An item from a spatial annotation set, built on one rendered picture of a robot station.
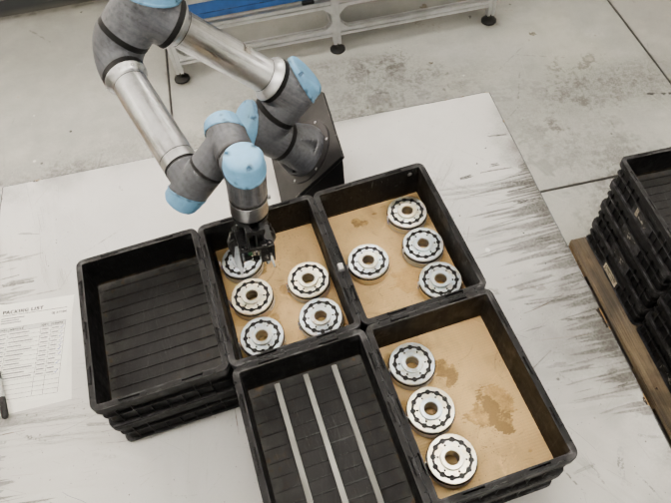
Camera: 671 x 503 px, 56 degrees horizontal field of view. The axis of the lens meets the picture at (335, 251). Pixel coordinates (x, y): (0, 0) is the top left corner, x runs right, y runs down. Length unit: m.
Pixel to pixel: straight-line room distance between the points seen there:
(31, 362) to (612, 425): 1.45
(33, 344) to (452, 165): 1.29
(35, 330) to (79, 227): 0.35
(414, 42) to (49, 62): 1.98
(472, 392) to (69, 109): 2.67
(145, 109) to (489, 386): 0.94
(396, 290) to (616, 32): 2.49
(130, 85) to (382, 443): 0.92
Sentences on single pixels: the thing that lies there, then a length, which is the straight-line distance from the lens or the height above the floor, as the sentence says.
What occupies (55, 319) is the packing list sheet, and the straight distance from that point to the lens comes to 1.87.
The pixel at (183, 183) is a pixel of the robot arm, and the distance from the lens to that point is 1.26.
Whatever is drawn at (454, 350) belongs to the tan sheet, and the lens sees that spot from 1.48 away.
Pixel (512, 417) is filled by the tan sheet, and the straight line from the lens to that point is 1.44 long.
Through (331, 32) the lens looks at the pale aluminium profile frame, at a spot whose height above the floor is 0.13.
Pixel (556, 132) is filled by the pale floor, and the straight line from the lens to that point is 3.12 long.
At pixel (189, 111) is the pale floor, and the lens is 3.29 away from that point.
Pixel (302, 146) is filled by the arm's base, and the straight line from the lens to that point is 1.71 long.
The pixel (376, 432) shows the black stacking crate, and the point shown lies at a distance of 1.40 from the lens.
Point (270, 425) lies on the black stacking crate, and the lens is 1.42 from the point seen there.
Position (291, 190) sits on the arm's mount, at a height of 0.79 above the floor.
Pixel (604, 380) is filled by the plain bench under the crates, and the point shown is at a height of 0.70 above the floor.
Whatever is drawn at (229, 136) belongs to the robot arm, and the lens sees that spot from 1.19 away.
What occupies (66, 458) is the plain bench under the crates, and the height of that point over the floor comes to 0.70.
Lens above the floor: 2.16
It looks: 56 degrees down
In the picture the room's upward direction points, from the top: 7 degrees counter-clockwise
